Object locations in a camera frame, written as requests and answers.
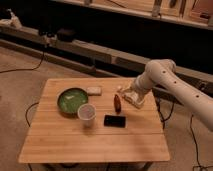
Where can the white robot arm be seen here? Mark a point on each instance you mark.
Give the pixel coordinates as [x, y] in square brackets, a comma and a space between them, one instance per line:
[162, 72]

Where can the black power adapter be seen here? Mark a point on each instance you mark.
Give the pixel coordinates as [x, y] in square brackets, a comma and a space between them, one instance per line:
[66, 35]

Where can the white spray bottle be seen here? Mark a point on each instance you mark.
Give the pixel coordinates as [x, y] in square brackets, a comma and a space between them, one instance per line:
[13, 21]

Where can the wooden table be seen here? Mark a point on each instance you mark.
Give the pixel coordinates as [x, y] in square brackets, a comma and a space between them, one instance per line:
[56, 138]

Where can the white patterned package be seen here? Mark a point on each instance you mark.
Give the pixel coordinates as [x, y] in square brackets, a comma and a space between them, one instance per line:
[131, 96]

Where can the white sponge block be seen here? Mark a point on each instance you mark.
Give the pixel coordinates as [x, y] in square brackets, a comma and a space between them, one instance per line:
[96, 91]

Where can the green bowl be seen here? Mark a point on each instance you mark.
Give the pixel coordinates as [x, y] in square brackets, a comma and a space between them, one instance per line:
[71, 99]

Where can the red brown pepper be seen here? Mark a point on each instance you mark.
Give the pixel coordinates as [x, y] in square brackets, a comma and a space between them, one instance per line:
[117, 104]

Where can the black smartphone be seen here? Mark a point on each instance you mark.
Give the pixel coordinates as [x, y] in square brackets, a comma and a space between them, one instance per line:
[115, 121]

